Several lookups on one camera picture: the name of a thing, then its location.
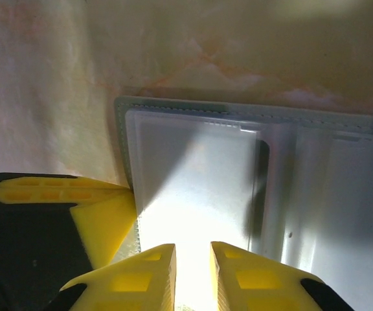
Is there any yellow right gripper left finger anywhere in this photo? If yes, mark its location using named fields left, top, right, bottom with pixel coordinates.
left=47, top=242, right=177, bottom=311

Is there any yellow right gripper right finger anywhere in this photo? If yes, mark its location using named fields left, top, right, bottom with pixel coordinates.
left=209, top=241, right=357, bottom=311

